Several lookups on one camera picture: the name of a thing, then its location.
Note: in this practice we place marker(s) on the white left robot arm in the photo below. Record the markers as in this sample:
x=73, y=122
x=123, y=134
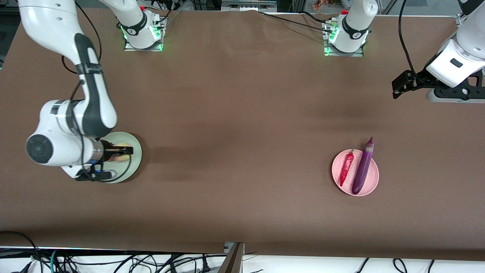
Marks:
x=356, y=22

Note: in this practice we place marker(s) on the orange background object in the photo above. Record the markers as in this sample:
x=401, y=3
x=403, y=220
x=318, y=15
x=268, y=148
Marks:
x=320, y=4

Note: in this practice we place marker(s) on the yellow pink peach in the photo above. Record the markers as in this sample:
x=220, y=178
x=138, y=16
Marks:
x=123, y=159

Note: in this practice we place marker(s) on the brown table cloth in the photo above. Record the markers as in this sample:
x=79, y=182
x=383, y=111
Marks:
x=242, y=113

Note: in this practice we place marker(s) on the purple eggplant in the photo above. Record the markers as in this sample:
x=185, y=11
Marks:
x=363, y=168

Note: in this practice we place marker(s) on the silver table corner bracket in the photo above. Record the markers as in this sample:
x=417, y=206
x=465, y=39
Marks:
x=460, y=19

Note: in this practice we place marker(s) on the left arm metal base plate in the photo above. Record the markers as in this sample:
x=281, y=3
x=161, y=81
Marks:
x=358, y=54

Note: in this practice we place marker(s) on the pale green plate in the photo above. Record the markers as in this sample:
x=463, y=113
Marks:
x=134, y=167

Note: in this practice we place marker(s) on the aluminium profile post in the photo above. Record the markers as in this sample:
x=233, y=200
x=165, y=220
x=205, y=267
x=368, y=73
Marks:
x=233, y=259

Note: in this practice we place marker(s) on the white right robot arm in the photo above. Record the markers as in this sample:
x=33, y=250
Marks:
x=49, y=22

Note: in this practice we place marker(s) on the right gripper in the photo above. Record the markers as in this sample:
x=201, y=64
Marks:
x=108, y=150

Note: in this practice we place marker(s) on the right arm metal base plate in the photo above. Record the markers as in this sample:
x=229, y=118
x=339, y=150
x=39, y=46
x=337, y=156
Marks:
x=160, y=45

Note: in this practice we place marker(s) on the pink plate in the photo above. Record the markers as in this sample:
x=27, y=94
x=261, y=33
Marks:
x=373, y=176

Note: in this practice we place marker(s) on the red chili pepper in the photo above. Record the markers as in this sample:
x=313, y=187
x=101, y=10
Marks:
x=346, y=167

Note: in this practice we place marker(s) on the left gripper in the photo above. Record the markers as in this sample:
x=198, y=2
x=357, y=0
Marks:
x=418, y=81

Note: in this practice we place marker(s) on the grey metal rail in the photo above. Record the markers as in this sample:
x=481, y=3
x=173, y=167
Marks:
x=248, y=4

